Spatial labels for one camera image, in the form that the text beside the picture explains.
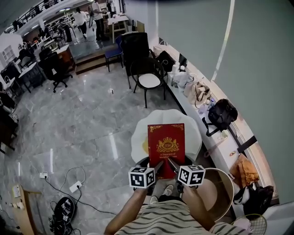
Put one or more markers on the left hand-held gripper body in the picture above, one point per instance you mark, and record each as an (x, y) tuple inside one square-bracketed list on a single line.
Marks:
[(140, 179)]

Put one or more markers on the person's left forearm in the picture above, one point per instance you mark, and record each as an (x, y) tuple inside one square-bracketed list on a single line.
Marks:
[(125, 213)]

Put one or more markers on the brown wooden cabinet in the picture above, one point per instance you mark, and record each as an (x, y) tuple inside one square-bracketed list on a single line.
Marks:
[(66, 57)]

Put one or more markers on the white window ledge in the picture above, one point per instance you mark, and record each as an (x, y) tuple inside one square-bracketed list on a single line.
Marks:
[(221, 164)]

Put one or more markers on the orange-brown cloth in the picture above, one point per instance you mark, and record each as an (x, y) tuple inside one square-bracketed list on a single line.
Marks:
[(245, 169)]

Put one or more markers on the red book with gold crest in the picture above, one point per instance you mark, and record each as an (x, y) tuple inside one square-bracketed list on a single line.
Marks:
[(165, 137)]

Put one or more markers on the black backpack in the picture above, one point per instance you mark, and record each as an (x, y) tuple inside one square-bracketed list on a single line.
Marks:
[(222, 112)]

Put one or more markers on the black office chair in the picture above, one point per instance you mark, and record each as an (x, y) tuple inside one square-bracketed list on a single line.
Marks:
[(49, 64)]

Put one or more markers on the white round seat cushion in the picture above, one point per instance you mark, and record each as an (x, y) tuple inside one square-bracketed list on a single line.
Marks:
[(149, 80)]

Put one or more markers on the crumpled white plastic bag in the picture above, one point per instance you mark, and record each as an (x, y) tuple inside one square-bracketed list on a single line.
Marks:
[(181, 79)]

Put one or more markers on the clear plastic water bottle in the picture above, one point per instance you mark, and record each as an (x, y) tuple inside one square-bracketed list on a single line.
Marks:
[(211, 103), (203, 109)]

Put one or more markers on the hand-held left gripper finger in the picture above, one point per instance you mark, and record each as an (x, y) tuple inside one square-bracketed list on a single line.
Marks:
[(140, 160), (159, 168)]

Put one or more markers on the white desk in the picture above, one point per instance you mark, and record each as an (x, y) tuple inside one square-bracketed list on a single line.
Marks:
[(28, 70)]

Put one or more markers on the black handbag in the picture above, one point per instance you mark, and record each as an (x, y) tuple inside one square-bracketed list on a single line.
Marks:
[(165, 60)]

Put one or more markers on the clear bottle with green lid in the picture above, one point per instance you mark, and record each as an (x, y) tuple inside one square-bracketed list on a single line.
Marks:
[(223, 135)]

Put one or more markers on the wooden frame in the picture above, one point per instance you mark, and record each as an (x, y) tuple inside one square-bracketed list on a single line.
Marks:
[(27, 206)]

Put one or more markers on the wooden platform step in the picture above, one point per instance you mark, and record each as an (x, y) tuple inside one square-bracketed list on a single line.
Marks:
[(87, 59)]

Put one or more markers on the small orange bottle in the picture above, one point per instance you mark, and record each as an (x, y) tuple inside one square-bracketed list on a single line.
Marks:
[(233, 153)]

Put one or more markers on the black mezzanine railing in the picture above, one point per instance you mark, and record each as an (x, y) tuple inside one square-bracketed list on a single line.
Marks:
[(23, 19)]

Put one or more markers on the black round device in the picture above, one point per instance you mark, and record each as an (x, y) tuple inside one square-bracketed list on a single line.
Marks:
[(65, 208)]

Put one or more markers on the beige tote bag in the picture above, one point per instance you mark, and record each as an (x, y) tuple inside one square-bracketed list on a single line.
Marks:
[(197, 91)]

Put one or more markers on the white table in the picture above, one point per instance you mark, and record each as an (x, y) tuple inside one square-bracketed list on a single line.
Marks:
[(117, 19)]

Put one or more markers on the dark brown backpack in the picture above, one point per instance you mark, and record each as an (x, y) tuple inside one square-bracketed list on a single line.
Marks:
[(259, 199)]

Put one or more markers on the grey roller blind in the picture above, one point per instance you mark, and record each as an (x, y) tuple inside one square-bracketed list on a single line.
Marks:
[(259, 68), (190, 34)]

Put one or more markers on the person's black trousers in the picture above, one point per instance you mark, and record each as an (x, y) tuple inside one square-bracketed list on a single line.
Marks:
[(170, 198)]

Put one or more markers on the dark window post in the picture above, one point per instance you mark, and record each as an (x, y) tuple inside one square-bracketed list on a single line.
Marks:
[(247, 143)]

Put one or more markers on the blue chair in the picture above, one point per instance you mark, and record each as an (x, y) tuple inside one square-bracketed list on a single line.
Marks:
[(112, 54)]

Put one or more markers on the white power strip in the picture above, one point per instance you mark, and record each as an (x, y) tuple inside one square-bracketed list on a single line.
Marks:
[(75, 187)]

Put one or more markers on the person's right forearm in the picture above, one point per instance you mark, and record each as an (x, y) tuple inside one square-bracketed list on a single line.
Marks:
[(197, 206)]

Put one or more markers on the round gold side table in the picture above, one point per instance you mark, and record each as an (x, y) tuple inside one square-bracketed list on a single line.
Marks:
[(213, 192)]

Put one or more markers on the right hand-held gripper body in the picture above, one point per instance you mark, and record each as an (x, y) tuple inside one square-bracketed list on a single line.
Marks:
[(190, 176)]

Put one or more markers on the black rattan chair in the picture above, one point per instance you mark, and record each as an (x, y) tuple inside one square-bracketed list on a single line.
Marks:
[(137, 66)]

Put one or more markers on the black mesh chair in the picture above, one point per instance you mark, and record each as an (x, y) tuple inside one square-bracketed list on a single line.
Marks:
[(135, 46)]

